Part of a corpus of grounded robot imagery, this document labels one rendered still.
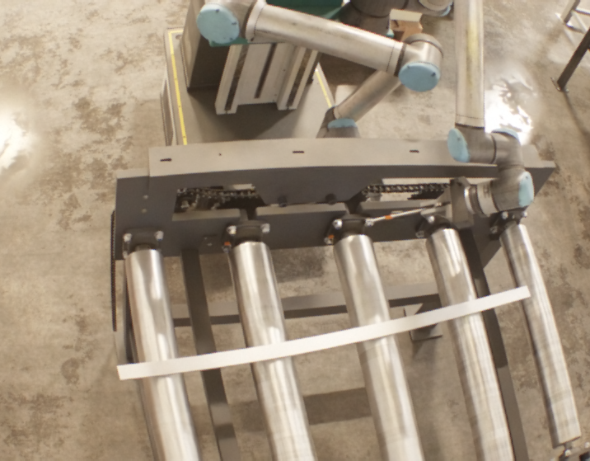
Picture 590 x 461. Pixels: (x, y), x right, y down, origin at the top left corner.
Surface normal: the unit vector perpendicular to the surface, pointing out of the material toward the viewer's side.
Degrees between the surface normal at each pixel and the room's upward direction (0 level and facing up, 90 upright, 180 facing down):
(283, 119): 0
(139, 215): 90
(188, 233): 90
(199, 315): 0
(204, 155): 0
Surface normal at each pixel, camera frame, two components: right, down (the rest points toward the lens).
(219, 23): -0.38, 0.75
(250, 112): 0.22, -0.50
